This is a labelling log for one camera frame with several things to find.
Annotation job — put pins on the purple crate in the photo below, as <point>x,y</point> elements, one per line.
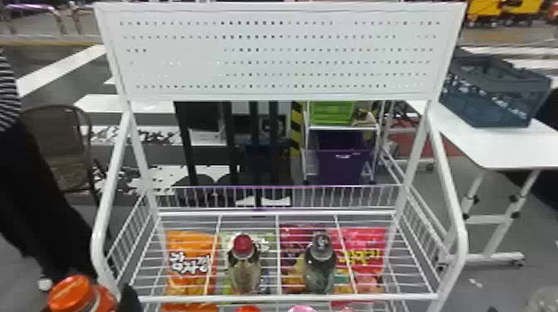
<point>342,161</point>

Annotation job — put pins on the green crate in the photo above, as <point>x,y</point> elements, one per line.
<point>332,113</point>

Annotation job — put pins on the striped post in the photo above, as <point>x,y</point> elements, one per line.
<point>297,126</point>

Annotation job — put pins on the red snack packet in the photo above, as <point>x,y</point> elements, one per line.
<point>364,257</point>

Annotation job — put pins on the pink bottle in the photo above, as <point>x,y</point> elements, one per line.
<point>301,309</point>

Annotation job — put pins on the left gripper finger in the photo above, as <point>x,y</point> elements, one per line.
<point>129,301</point>

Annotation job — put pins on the black-capped dark bottle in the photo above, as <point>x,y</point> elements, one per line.
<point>319,268</point>

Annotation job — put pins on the white side table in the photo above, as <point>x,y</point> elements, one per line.
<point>488,143</point>

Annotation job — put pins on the orange bottle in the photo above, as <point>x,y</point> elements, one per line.
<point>76,296</point>

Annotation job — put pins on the person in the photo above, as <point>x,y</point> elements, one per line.
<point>30,209</point>

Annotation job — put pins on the red-capped clear bottle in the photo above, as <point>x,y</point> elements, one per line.
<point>243,265</point>

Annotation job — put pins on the red bottle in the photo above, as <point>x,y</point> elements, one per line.
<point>247,309</point>

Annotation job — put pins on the blue basket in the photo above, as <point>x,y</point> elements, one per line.
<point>492,93</point>

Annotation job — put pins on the orange snack packet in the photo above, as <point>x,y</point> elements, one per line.
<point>189,265</point>

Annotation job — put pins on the black mesh chair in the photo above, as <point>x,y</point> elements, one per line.
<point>59,143</point>

